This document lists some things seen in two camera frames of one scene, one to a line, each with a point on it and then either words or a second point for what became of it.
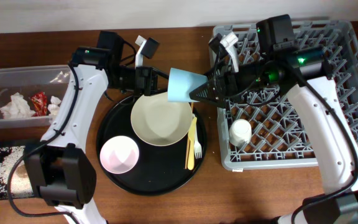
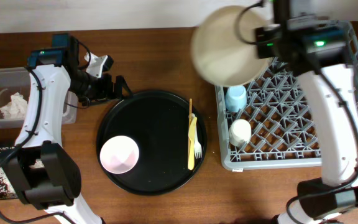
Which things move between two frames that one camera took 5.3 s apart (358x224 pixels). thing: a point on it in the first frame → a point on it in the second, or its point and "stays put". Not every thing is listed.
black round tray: x=160 y=170 stays put
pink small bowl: x=119 y=154 stays put
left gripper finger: x=163 y=74 → x=120 y=81
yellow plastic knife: x=191 y=145 stays put
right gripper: x=224 y=86 → x=265 y=40
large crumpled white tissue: x=17 y=108 stays put
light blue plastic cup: x=181 y=83 → x=235 y=98
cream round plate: x=158 y=122 → x=218 y=52
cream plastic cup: x=240 y=133 stays put
